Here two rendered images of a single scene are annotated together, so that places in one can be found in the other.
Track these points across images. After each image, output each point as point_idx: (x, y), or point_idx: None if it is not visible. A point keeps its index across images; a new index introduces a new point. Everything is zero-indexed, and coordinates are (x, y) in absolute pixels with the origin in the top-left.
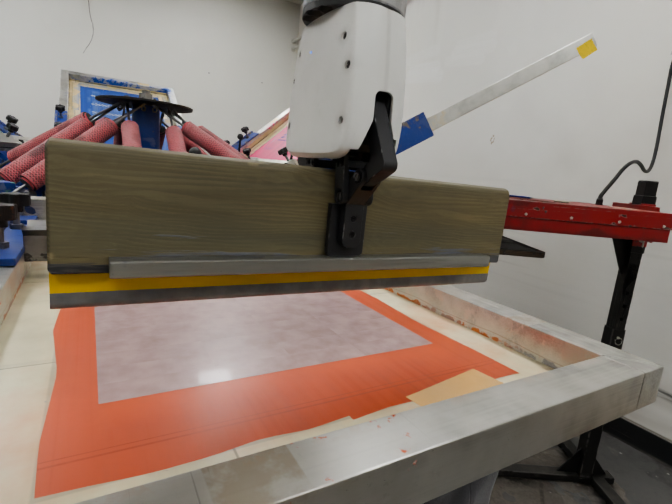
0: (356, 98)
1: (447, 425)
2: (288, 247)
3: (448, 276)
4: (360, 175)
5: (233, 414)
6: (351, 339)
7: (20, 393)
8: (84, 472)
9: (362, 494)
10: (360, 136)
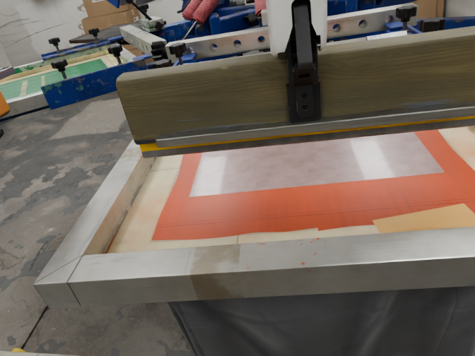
0: (274, 13)
1: (349, 253)
2: (261, 118)
3: (434, 123)
4: (294, 68)
5: (248, 214)
6: (367, 163)
7: (160, 186)
8: (171, 232)
9: (271, 280)
10: (283, 42)
